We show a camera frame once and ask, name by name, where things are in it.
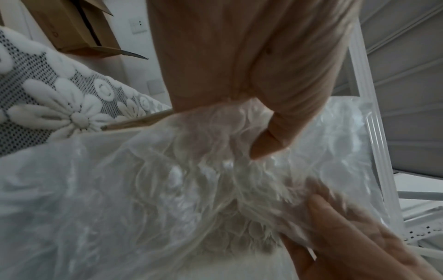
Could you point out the person's right hand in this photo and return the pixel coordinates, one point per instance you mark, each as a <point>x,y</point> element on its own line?
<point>363,254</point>

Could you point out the person's left hand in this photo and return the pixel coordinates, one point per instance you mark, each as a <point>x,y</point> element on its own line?
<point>249,54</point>

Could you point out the clear bubble wrap sheet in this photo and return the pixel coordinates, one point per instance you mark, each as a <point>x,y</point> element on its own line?
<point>155,191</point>

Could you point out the small worn cardboard carton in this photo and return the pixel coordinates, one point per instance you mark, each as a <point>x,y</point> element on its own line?
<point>62,24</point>

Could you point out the white metal shelving rack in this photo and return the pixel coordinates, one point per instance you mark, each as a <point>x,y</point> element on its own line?
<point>408,82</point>

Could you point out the white floral lace tablecloth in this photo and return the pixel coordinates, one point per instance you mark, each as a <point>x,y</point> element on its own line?
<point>52,104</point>

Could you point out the blank white wall plate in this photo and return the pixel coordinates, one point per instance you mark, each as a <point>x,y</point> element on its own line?
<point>155,87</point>

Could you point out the white wall socket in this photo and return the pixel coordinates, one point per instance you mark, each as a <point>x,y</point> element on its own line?
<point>138,25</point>

